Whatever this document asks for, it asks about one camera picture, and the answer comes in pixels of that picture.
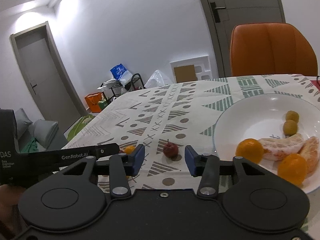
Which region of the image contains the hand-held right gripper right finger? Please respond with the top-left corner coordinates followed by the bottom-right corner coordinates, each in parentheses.
top-left (184, 145), bottom-right (273, 197)

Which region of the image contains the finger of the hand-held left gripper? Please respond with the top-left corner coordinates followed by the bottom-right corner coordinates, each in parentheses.
top-left (96, 142), bottom-right (120, 159)

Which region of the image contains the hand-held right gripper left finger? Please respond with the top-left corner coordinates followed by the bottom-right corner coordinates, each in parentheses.
top-left (51, 144), bottom-right (146, 198)

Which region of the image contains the small dark red apple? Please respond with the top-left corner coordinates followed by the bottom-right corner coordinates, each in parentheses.
top-left (163, 139), bottom-right (179, 159)

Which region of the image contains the orange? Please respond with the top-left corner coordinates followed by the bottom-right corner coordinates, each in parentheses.
top-left (235, 138), bottom-right (265, 166)
top-left (277, 153), bottom-right (308, 186)

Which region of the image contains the white plate with blue rim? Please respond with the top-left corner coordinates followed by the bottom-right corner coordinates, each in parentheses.
top-left (212, 93), bottom-right (320, 194)

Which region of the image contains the peeled pomelo segment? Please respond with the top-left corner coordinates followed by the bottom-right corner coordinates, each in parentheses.
top-left (297, 136), bottom-right (320, 174)
top-left (258, 133), bottom-right (312, 161)

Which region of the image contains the small green fruit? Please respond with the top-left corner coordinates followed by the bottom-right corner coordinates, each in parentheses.
top-left (285, 110), bottom-right (300, 123)
top-left (283, 120), bottom-right (298, 136)

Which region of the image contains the person's left forearm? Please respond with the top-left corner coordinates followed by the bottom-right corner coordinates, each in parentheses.
top-left (0, 184), bottom-right (24, 230)

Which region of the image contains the grey sofa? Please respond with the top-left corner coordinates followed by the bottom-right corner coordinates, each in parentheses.
top-left (14, 108), bottom-right (68, 153)

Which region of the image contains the green floor mat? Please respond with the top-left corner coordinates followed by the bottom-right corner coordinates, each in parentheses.
top-left (67, 113), bottom-right (96, 141)

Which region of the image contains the green box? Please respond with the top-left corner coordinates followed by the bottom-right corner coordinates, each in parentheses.
top-left (98, 99), bottom-right (111, 111)

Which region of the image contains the orange box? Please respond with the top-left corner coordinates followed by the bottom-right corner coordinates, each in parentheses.
top-left (84, 92), bottom-right (104, 113)

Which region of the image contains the patterned white green tablecloth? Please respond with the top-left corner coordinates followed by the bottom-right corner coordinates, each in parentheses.
top-left (60, 74), bottom-right (320, 230)

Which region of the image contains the black metal rack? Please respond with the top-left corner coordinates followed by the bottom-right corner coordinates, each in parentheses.
top-left (101, 73), bottom-right (146, 101)

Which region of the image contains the blue printed bag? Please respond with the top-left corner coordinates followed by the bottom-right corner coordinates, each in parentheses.
top-left (110, 63), bottom-right (133, 85)

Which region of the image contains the white plastic bag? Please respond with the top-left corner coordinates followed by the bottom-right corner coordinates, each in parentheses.
top-left (144, 69), bottom-right (174, 89)

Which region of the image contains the brown cardboard sheet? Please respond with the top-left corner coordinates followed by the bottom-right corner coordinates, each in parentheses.
top-left (174, 65), bottom-right (196, 83)

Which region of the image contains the white foam packaging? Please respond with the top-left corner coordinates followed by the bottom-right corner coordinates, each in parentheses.
top-left (170, 55), bottom-right (213, 84)

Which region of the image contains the orange leather chair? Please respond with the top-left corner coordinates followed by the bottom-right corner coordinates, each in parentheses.
top-left (229, 22), bottom-right (318, 77)

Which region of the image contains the grey door with black lock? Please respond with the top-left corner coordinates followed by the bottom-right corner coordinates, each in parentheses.
top-left (194, 0), bottom-right (287, 78)

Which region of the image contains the grey door with small handle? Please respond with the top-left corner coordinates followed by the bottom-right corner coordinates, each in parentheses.
top-left (10, 21), bottom-right (82, 123)

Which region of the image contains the black door lock handle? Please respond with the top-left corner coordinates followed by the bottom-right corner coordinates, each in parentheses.
top-left (210, 2), bottom-right (231, 23)

